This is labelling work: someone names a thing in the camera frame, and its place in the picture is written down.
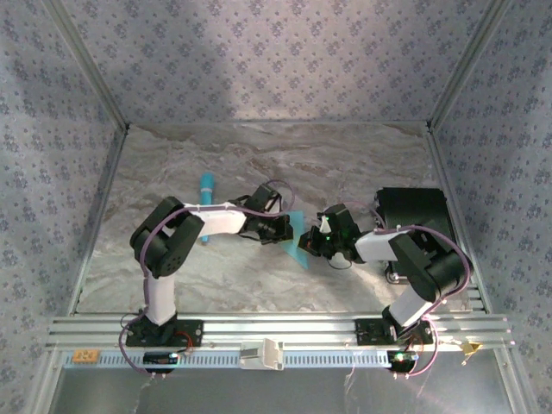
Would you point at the black right controller board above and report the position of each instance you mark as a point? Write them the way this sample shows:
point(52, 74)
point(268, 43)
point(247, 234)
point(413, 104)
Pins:
point(401, 358)

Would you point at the aluminium side rail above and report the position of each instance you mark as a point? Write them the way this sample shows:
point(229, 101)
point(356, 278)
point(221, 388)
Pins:
point(100, 215)
point(444, 172)

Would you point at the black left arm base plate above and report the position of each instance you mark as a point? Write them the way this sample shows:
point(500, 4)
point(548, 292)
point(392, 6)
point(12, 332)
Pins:
point(192, 334)

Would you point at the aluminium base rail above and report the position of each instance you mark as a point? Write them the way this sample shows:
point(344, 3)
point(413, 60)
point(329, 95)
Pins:
point(280, 328)

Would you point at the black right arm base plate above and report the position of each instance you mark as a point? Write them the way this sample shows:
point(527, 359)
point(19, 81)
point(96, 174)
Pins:
point(371, 332)

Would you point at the black tray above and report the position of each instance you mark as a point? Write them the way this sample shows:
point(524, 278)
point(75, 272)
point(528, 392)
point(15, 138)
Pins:
point(409, 205)

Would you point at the aluminium corner post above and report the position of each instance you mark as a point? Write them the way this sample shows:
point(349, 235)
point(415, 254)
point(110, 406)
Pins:
point(466, 64)
point(92, 64)

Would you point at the black controller board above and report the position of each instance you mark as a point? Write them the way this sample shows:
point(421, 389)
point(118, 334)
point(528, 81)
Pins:
point(401, 358)
point(159, 358)

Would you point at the teal marker pen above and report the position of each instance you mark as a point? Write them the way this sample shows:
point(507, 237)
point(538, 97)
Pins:
point(207, 185)

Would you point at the white plastic bracket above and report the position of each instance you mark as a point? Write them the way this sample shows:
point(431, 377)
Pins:
point(267, 353)

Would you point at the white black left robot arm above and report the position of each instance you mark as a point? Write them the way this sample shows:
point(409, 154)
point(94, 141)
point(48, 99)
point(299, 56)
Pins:
point(215, 217)

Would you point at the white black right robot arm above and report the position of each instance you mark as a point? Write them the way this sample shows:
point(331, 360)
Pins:
point(379, 246)

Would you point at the orange tag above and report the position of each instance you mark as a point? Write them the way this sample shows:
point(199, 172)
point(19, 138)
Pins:
point(85, 355)

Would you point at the light blue paper sheet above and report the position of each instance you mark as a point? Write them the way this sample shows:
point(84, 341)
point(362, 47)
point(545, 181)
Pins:
point(297, 252)

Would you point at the yellow connector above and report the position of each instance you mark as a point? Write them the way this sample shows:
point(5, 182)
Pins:
point(472, 347)

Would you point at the black left controller board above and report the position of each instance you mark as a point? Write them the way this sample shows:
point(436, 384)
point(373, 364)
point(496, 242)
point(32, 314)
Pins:
point(159, 358)

